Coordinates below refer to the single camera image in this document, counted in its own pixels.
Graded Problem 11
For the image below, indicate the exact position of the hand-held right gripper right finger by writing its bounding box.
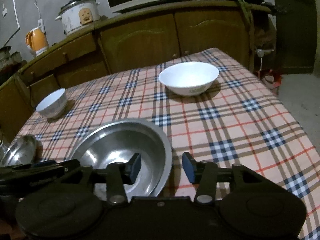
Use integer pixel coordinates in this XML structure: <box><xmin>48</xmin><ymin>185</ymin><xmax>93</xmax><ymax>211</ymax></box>
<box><xmin>182</xmin><ymin>152</ymin><xmax>253</xmax><ymax>204</ymax></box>

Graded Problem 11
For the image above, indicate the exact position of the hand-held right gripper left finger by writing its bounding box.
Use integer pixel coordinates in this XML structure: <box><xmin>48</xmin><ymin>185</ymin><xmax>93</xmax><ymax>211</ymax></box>
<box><xmin>80</xmin><ymin>152</ymin><xmax>142</xmax><ymax>204</ymax></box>

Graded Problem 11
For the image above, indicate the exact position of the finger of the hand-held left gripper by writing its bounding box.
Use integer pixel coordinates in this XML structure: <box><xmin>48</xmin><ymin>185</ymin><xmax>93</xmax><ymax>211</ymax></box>
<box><xmin>0</xmin><ymin>159</ymin><xmax>83</xmax><ymax>178</ymax></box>

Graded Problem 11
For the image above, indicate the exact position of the wide-rimmed steel bowl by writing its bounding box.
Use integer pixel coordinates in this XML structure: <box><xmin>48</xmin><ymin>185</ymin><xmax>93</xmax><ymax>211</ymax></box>
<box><xmin>71</xmin><ymin>119</ymin><xmax>173</xmax><ymax>198</ymax></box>

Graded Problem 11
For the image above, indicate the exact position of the deep patterned white bowl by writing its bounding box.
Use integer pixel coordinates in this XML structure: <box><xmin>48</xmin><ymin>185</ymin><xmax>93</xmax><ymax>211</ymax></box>
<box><xmin>35</xmin><ymin>88</ymin><xmax>68</xmax><ymax>119</ymax></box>

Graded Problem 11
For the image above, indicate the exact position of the wide white bowl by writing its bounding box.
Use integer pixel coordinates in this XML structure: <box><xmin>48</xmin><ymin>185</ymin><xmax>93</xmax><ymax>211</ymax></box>
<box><xmin>158</xmin><ymin>62</ymin><xmax>220</xmax><ymax>97</ymax></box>

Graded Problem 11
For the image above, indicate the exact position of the plaid tablecloth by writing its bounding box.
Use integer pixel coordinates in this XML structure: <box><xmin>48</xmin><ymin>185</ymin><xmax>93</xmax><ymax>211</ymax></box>
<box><xmin>15</xmin><ymin>47</ymin><xmax>320</xmax><ymax>240</ymax></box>

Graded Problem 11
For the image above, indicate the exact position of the orange electric kettle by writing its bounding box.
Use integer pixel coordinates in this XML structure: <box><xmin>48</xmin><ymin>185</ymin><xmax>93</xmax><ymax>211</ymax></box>
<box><xmin>25</xmin><ymin>27</ymin><xmax>50</xmax><ymax>57</ymax></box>

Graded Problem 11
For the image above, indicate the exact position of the wooden kitchen cabinet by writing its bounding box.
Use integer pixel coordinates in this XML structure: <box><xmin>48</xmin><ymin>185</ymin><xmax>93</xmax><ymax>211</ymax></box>
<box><xmin>0</xmin><ymin>0</ymin><xmax>273</xmax><ymax>140</ymax></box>

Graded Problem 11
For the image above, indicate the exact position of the white rice cooker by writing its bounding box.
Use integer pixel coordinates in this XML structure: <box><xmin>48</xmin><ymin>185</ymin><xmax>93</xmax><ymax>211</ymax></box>
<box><xmin>55</xmin><ymin>0</ymin><xmax>100</xmax><ymax>38</ymax></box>

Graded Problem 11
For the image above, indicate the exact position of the dark green door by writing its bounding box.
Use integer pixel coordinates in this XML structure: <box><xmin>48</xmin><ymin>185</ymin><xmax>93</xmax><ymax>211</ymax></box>
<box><xmin>272</xmin><ymin>0</ymin><xmax>318</xmax><ymax>75</ymax></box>

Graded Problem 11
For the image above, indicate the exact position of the white wall cable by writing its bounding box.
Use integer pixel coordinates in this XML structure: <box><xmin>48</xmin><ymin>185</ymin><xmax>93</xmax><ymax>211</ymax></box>
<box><xmin>32</xmin><ymin>0</ymin><xmax>45</xmax><ymax>30</ymax></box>

